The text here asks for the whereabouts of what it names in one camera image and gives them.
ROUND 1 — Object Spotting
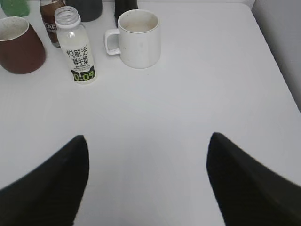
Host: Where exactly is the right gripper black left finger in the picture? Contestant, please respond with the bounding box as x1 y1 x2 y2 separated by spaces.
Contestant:
0 135 89 226

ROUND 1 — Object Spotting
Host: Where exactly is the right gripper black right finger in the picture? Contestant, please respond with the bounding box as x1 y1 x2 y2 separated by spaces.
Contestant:
206 132 301 226

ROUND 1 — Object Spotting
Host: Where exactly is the white milk bottle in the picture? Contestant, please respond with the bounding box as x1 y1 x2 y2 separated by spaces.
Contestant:
55 6 97 85

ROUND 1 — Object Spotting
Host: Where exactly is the red ceramic mug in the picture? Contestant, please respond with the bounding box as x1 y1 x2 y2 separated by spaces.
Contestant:
0 16 46 74

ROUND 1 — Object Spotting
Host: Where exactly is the brown coffee drink bottle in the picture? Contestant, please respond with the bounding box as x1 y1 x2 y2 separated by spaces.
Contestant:
40 0 65 48

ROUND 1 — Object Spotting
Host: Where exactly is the white ceramic mug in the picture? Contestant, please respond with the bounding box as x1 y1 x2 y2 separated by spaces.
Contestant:
104 9 161 69

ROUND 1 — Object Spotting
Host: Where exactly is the dark grey mug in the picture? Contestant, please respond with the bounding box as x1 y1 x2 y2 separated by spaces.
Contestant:
65 0 103 22

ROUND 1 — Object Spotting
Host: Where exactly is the green soda bottle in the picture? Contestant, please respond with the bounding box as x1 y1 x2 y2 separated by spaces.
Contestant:
0 0 30 17

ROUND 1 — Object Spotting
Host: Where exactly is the cola bottle yellow cap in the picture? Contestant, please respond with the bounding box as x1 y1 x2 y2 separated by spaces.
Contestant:
114 0 138 26

